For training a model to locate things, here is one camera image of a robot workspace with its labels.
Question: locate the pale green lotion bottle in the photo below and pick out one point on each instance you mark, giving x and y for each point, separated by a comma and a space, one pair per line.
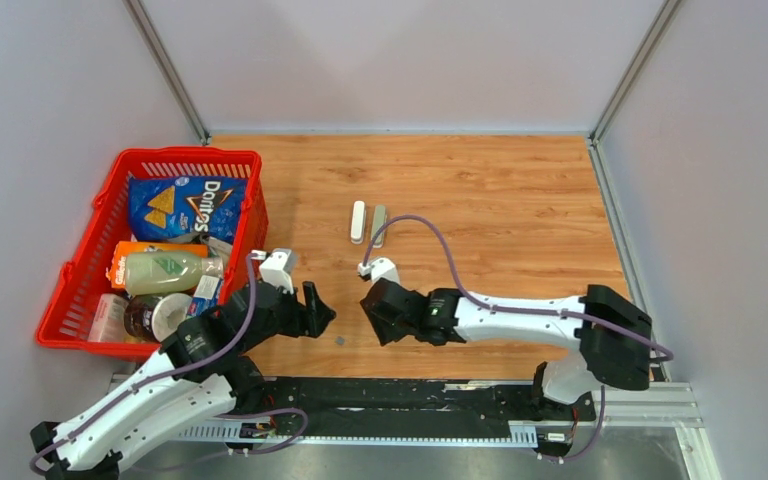
161, 272

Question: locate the small blue white box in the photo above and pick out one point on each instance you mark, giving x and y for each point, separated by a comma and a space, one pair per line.
205, 296

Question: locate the aluminium frame rail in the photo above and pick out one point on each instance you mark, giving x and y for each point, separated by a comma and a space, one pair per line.
664, 405

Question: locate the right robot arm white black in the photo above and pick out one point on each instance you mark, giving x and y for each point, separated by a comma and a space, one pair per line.
608, 338

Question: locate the blue Doritos chip bag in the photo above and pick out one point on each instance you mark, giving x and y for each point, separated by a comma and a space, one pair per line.
168, 208

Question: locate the dark jar with white lid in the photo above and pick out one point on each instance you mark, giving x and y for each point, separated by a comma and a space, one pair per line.
154, 317

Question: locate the orange Gillette package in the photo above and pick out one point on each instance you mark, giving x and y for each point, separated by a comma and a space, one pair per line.
125, 248

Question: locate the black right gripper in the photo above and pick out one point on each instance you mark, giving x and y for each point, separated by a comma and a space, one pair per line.
384, 333

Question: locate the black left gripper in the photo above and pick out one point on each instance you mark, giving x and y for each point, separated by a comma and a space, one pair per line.
308, 320

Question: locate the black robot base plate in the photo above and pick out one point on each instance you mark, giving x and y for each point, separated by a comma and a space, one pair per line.
406, 408

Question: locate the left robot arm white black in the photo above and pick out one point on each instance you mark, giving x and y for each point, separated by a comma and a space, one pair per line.
200, 371

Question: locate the red plastic shopping basket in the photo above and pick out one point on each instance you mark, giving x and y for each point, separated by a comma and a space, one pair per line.
68, 318

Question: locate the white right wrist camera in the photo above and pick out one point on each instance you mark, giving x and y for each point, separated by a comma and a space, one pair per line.
378, 268

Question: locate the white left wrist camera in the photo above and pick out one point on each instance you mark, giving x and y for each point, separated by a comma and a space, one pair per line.
276, 267

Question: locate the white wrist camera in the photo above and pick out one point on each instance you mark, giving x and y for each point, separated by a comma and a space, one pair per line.
378, 268
276, 267

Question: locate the clear pink plastic package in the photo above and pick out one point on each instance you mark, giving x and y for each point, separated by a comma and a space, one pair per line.
108, 321

